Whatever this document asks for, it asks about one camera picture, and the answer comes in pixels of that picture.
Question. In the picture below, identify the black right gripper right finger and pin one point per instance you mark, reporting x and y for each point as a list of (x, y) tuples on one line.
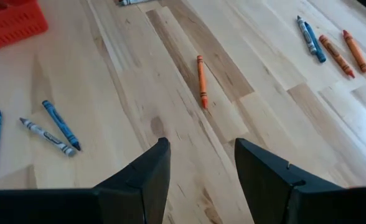
[(295, 202)]

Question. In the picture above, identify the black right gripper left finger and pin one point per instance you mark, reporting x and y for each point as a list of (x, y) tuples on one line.
[(124, 205)]

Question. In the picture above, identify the red plastic basket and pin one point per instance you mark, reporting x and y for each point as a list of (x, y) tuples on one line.
[(12, 25)]

